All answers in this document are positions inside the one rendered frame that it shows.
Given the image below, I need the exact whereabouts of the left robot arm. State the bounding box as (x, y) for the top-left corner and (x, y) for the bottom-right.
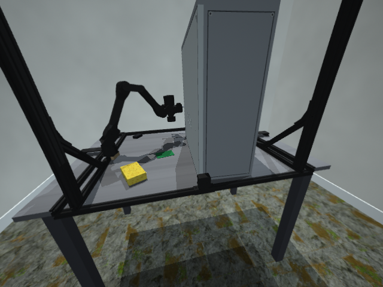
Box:
(100, 81), (183, 157)

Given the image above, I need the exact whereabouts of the green flat rectangular plate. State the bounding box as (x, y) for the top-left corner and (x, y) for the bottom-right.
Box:
(156, 150), (174, 158)

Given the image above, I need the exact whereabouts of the yellow sponge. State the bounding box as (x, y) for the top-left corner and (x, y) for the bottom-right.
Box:
(120, 162), (147, 186)

